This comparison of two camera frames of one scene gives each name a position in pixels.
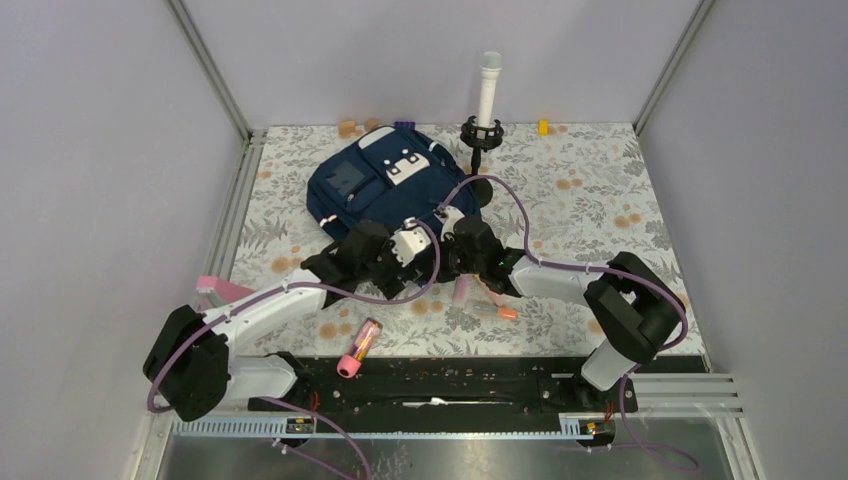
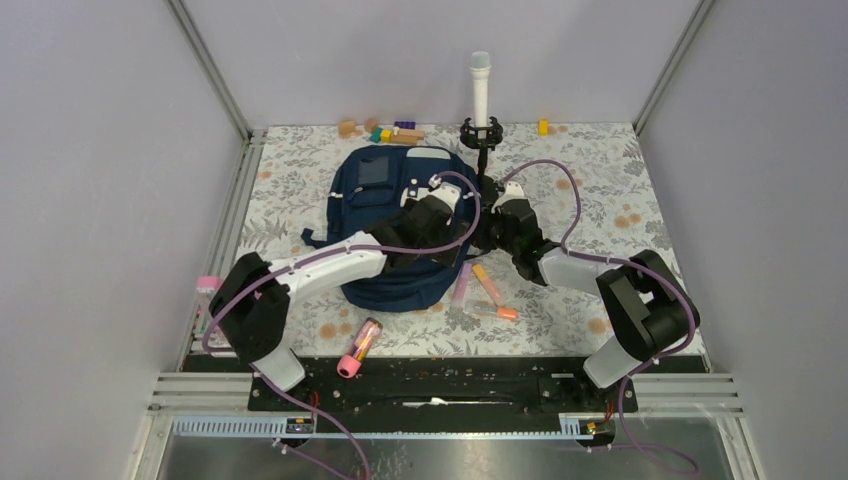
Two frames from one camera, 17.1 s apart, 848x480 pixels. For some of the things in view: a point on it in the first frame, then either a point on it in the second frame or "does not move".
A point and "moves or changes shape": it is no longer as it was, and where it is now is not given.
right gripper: x=444 y=276 → x=480 y=241
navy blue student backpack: x=389 y=175 moves or changes shape
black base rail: x=450 y=385 does not move
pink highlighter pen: x=460 y=290 does not move
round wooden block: x=371 y=124 does not move
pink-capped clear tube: x=349 y=364 does not move
